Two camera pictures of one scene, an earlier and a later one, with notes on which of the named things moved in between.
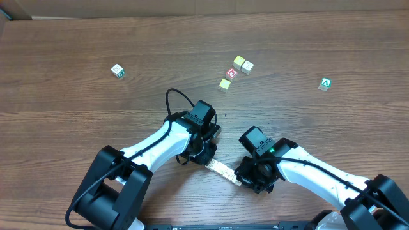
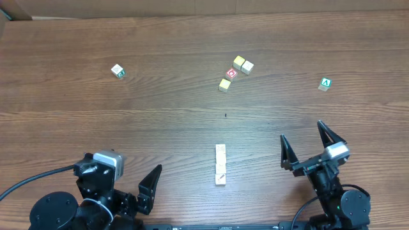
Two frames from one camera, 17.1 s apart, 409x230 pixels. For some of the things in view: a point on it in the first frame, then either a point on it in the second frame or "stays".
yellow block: (219, 167) -> (220, 159)
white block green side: (117, 70) stays
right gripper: (249, 175) -> (308, 164)
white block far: (247, 67) stays
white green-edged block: (216, 166) -> (220, 149)
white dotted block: (229, 173) -> (220, 168)
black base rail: (235, 226) stays
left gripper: (208, 156) -> (134, 204)
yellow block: (224, 85) stays
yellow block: (238, 62) stays
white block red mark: (236, 181) -> (220, 179)
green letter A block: (325, 84) stays
